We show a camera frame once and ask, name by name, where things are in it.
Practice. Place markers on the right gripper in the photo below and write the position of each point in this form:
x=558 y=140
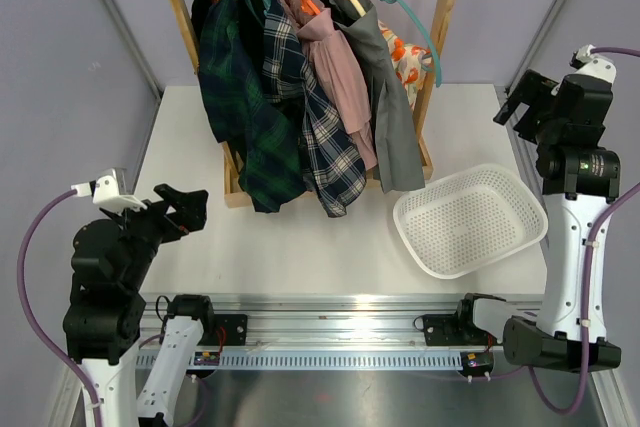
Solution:
x=536 y=92

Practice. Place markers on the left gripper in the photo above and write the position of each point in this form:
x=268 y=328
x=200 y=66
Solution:
x=189 y=214

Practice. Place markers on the floral orange skirt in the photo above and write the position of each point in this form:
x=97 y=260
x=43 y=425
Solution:
x=411 y=62

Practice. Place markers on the grey skirt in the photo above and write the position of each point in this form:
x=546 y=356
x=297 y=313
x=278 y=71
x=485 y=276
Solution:
x=399 y=160

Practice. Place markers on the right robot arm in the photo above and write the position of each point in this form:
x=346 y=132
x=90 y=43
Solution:
x=580 y=184

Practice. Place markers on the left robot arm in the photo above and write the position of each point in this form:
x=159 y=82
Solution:
x=111 y=259

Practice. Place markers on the pink pleated skirt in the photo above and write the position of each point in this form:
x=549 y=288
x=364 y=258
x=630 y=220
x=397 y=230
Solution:
x=337 y=71

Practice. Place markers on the white perforated plastic basket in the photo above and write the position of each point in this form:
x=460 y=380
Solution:
x=469 y=220

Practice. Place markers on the navy white plaid garment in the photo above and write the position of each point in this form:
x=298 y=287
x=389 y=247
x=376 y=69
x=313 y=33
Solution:
x=332 y=165

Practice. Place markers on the green navy plaid garment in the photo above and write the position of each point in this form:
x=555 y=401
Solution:
x=238 y=112

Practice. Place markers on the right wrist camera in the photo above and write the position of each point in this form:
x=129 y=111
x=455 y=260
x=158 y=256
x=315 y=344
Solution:
x=587 y=62

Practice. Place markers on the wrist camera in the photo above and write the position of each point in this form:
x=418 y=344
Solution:
x=587 y=62
x=109 y=192

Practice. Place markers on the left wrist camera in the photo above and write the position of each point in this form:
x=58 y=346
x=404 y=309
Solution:
x=109 y=192

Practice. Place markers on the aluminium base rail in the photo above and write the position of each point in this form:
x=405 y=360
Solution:
x=338 y=332

